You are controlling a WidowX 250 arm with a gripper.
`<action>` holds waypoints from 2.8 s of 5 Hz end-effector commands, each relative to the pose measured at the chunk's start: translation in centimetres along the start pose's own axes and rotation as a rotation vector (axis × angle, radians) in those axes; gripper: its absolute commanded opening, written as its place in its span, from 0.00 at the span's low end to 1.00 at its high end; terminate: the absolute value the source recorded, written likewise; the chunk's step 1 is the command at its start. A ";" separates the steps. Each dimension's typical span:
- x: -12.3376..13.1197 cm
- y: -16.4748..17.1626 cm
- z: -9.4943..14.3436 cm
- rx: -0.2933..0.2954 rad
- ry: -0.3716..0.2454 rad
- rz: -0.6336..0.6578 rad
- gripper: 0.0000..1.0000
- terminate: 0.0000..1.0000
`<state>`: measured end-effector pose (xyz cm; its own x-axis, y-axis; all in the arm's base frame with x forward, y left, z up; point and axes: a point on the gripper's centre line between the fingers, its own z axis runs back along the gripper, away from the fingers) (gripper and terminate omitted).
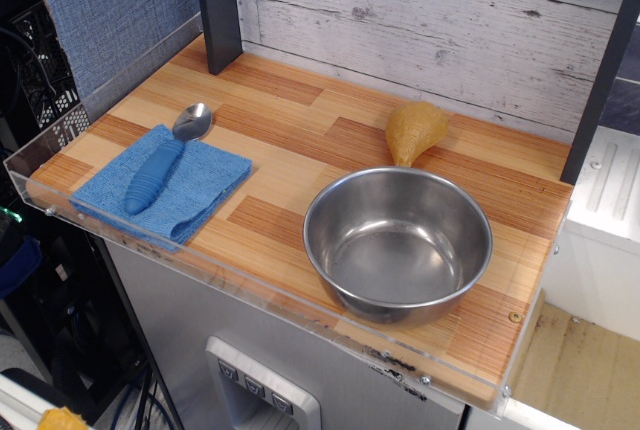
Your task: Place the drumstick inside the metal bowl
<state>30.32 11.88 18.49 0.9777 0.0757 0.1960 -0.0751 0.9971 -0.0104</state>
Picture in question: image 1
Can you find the metal bowl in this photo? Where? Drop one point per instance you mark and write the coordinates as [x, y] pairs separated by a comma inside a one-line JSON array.
[[396, 244]]

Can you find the blue fabric panel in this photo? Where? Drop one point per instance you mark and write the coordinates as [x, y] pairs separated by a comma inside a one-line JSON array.
[[113, 45]]

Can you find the black plastic crate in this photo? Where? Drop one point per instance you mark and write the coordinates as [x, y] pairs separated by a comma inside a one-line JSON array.
[[43, 75]]

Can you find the blue folded cloth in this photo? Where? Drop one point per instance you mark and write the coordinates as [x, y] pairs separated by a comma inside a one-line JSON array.
[[200, 180]]

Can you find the clear acrylic table guard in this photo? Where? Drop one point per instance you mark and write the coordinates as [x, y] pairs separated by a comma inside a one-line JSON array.
[[302, 130]]

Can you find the yellow object bottom left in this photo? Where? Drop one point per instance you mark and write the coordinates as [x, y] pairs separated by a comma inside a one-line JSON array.
[[61, 419]]

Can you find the dark grey left post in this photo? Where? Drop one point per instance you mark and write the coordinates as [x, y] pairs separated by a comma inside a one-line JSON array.
[[221, 26]]

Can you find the dark grey post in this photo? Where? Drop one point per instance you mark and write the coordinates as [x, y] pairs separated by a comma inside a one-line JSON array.
[[221, 26], [613, 56]]

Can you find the spoon with blue handle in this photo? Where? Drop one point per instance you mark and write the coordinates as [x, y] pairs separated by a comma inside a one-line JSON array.
[[193, 122]]

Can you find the dark grey right post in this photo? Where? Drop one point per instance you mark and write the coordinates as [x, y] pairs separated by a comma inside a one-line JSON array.
[[613, 56]]

